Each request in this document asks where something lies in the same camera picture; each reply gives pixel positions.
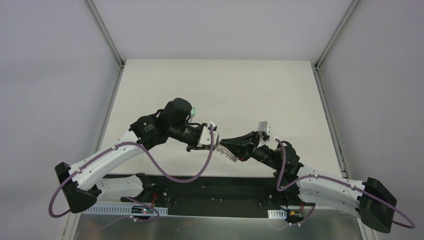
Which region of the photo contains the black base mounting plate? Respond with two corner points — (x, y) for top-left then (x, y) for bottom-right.
(134, 173), (302, 218)

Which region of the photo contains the large metal disc keyring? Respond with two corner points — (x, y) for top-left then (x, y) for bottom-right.
(213, 143), (239, 163)

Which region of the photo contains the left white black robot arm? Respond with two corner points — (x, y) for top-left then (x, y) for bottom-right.
(48, 98), (218, 218)

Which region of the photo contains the aluminium frame post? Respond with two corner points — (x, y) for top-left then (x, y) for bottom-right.
(313, 0), (362, 70)
(84, 0), (125, 69)

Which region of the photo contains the controller circuit board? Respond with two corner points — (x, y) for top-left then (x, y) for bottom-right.
(131, 205), (155, 215)
(285, 211), (304, 224)

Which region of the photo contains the right controller circuit board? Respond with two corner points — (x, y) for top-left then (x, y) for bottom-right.
(285, 211), (304, 224)

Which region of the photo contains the left controller circuit board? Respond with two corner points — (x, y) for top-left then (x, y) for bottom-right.
(131, 205), (155, 215)

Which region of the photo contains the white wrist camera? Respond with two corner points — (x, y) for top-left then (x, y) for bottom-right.
(257, 121), (272, 142)
(197, 122), (219, 149)

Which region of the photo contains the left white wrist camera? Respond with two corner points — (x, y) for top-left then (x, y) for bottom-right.
(197, 122), (219, 149)

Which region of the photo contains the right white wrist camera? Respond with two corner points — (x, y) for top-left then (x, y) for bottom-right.
(257, 121), (272, 142)

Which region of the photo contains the right aluminium frame post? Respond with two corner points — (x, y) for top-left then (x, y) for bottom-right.
(313, 0), (362, 70)

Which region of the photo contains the left aluminium frame post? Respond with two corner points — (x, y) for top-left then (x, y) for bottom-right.
(84, 0), (125, 69)

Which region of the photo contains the right white slotted cable duct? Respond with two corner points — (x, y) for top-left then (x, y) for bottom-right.
(267, 209), (287, 220)

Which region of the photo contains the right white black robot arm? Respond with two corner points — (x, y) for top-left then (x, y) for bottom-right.
(219, 131), (397, 234)

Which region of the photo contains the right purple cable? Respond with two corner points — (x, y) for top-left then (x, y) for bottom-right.
(273, 137), (417, 230)

